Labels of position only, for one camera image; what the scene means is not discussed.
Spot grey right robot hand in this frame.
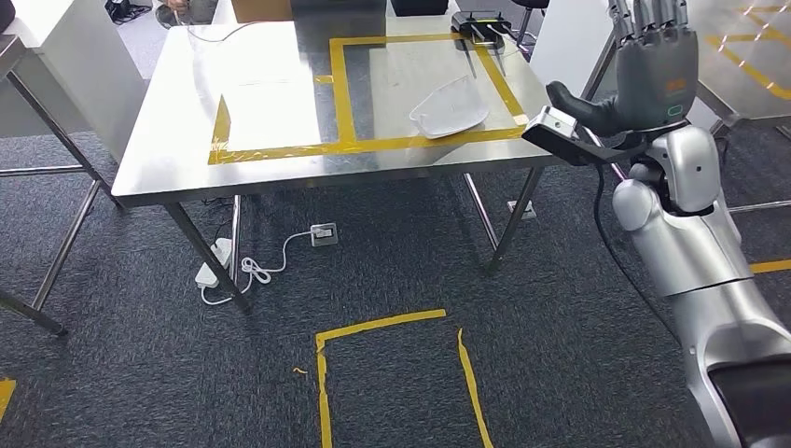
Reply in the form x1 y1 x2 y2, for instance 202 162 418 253
547 0 700 138

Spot white wide shell part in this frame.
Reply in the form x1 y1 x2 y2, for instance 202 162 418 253
409 75 491 140

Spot stainless steel workbench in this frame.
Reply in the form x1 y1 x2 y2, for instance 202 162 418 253
111 12 558 316

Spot black controller with antennas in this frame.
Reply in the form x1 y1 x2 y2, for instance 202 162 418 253
451 10 514 78

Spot black hard case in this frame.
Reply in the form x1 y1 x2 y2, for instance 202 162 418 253
390 0 450 18

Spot dark grey laptop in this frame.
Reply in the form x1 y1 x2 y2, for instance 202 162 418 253
290 0 387 17

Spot yellow torn tape square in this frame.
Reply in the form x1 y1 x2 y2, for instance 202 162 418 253
314 309 495 448

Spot grey floor socket box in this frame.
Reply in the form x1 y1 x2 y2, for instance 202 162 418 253
309 222 340 248

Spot brown cardboard box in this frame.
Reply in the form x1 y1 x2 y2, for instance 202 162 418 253
231 0 293 23

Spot person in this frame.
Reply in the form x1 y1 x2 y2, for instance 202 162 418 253
154 0 217 29

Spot white power strip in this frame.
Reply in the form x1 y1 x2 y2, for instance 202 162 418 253
194 237 235 290

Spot black equipment pile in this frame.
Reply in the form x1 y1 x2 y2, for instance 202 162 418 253
104 0 153 24

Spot white panel desk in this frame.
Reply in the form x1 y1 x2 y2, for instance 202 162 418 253
0 0 149 163

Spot white desk with cables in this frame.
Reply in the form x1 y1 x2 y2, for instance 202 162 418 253
530 0 619 97

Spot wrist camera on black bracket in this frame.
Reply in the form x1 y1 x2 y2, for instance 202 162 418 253
520 105 650 168

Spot black camera cable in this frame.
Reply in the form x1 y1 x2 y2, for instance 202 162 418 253
592 163 681 335

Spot yellow double tape frame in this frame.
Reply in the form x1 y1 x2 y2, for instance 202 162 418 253
208 34 531 166

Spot white coiled cable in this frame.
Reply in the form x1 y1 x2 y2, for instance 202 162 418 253
201 230 313 307

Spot thin grey cable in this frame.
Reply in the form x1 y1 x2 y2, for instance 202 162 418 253
185 21 261 45

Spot black floor cables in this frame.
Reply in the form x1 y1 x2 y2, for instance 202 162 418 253
201 196 233 243

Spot steel frame table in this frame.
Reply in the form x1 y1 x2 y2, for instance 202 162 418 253
0 34 125 338

